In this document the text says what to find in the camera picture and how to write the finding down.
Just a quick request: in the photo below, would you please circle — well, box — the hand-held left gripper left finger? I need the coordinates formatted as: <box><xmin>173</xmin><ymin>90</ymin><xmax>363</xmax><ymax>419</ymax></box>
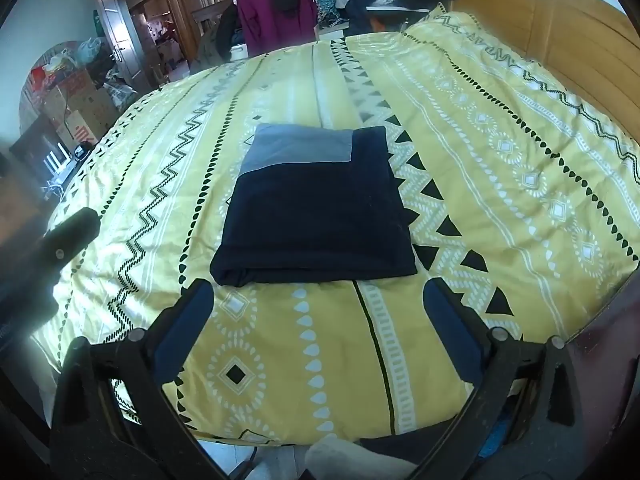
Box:
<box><xmin>50</xmin><ymin>278</ymin><xmax>236</xmax><ymax>480</ymax></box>

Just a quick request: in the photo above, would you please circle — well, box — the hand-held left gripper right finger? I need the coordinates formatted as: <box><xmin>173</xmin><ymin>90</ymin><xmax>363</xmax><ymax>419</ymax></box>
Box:
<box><xmin>415</xmin><ymin>277</ymin><xmax>591</xmax><ymax>480</ymax></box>

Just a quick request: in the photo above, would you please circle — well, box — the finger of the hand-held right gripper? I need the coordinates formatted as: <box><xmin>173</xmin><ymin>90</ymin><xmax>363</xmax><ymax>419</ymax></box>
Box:
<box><xmin>31</xmin><ymin>207</ymin><xmax>101</xmax><ymax>286</ymax></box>

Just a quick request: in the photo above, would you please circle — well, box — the navy and grey garment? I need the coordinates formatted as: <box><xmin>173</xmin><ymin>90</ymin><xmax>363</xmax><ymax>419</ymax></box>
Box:
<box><xmin>210</xmin><ymin>124</ymin><xmax>418</xmax><ymax>288</ymax></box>

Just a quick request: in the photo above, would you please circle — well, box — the dark wooden cabinet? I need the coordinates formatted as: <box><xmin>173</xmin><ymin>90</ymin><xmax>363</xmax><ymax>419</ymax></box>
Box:
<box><xmin>10</xmin><ymin>115</ymin><xmax>76</xmax><ymax>196</ymax></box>

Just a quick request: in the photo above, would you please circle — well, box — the yellow patterned bedspread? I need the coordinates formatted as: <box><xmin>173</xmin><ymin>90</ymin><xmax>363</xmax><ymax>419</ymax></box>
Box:
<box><xmin>30</xmin><ymin>2</ymin><xmax>640</xmax><ymax>448</ymax></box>

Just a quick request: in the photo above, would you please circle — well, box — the cardboard box with red print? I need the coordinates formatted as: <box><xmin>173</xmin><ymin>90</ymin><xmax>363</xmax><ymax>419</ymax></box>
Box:
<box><xmin>31</xmin><ymin>70</ymin><xmax>121</xmax><ymax>150</ymax></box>

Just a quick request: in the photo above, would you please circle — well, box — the person's maroon top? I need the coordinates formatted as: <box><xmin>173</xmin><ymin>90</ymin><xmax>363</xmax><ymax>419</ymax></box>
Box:
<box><xmin>565</xmin><ymin>305</ymin><xmax>640</xmax><ymax>480</ymax></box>

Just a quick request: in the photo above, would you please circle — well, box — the white plastic bag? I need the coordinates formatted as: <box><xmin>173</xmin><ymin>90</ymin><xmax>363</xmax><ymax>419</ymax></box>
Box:
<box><xmin>75</xmin><ymin>37</ymin><xmax>108</xmax><ymax>66</ymax></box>

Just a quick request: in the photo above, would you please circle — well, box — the brown wooden door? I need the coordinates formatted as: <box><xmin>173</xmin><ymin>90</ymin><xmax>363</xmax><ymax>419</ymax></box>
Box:
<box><xmin>87</xmin><ymin>0</ymin><xmax>151</xmax><ymax>96</ymax></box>

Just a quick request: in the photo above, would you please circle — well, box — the maroon hanging garment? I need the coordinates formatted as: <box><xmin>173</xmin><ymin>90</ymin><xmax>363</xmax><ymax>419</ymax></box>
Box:
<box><xmin>236</xmin><ymin>0</ymin><xmax>319</xmax><ymax>58</ymax></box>

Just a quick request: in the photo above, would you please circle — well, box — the wooden headboard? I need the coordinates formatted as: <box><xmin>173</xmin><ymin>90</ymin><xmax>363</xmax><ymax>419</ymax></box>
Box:
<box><xmin>452</xmin><ymin>0</ymin><xmax>640</xmax><ymax>136</ymax></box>

